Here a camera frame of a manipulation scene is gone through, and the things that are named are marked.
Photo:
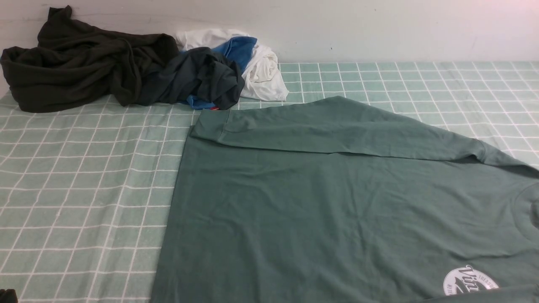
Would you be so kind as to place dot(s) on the green long-sleeved shirt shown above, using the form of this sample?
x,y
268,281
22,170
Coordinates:
x,y
336,201

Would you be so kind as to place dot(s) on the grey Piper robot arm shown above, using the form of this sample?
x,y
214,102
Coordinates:
x,y
8,296

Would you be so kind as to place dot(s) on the white crumpled garment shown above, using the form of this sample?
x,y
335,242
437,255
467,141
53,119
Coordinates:
x,y
263,79

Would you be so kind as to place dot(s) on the dark navy crumpled garment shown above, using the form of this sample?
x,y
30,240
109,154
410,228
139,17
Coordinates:
x,y
200,73

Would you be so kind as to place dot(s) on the blue crumpled garment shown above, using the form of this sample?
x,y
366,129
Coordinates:
x,y
238,49

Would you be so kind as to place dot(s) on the green checkered tablecloth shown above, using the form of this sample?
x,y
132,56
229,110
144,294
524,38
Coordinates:
x,y
85,193

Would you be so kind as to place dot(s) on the dark olive crumpled garment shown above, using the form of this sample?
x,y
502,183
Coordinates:
x,y
76,63

